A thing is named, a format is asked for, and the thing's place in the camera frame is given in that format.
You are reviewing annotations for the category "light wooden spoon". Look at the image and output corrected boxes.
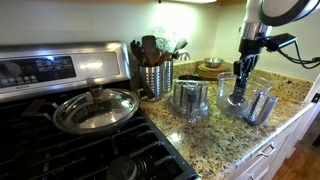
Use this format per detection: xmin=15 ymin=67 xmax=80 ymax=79
xmin=156 ymin=51 xmax=173 ymax=67

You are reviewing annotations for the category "round steel pan lid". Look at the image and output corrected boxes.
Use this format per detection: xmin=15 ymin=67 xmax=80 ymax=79
xmin=52 ymin=78 xmax=140 ymax=135

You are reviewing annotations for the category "brown wooden spatula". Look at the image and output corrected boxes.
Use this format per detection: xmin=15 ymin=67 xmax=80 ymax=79
xmin=141 ymin=34 xmax=161 ymax=67

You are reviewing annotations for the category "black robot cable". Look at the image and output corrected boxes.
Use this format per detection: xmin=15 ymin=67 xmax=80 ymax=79
xmin=277 ymin=42 xmax=320 ymax=70

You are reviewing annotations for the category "wire whisk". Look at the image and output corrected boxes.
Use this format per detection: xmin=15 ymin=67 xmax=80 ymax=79
xmin=153 ymin=27 xmax=175 ymax=54

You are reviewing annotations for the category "wide perforated steel utensil holder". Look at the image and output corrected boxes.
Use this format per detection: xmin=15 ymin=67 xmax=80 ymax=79
xmin=138 ymin=64 xmax=164 ymax=101

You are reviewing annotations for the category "narrow perforated steel utensil holder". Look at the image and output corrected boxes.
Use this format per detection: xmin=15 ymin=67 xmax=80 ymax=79
xmin=162 ymin=59 xmax=175 ymax=94

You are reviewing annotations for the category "black food processor blade assembly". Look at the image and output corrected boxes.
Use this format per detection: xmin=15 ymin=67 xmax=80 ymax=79
xmin=227 ymin=83 xmax=248 ymax=107

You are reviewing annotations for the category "dark slotted spoon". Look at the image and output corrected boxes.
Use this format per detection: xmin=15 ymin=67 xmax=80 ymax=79
xmin=129 ymin=39 xmax=146 ymax=66

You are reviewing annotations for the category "pan with wooden handle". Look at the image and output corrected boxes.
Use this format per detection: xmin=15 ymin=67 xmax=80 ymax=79
xmin=22 ymin=98 xmax=141 ymax=136

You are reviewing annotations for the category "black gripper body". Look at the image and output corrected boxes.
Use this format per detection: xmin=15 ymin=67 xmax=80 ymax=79
xmin=237 ymin=37 xmax=268 ymax=59

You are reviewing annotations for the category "steel ladle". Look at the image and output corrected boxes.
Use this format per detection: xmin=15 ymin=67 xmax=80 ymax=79
xmin=175 ymin=49 xmax=192 ymax=63

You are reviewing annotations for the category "wooden bowl stack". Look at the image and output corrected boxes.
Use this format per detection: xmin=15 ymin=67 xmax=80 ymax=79
xmin=197 ymin=63 xmax=228 ymax=81

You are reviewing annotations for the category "under-cabinet light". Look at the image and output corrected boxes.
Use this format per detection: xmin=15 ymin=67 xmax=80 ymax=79
xmin=166 ymin=0 xmax=218 ymax=5

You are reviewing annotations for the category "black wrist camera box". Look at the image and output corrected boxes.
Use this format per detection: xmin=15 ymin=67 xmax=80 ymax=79
xmin=265 ymin=32 xmax=298 ymax=52

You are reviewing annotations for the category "dark brown tool handle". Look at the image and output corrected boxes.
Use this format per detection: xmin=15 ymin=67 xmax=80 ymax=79
xmin=138 ymin=81 xmax=156 ymax=101

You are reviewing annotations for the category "clear measuring pitcher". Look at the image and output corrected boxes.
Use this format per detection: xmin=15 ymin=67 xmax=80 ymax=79
xmin=216 ymin=71 xmax=279 ymax=126

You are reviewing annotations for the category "small steel bowl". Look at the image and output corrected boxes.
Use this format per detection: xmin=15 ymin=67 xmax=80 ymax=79
xmin=203 ymin=57 xmax=224 ymax=69

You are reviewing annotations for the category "stainless steel gas range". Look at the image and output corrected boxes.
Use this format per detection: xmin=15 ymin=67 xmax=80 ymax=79
xmin=0 ymin=41 xmax=201 ymax=180

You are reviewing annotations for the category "lower kitchen cabinet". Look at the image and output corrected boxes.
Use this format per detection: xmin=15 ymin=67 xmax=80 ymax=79
xmin=226 ymin=101 xmax=320 ymax=180

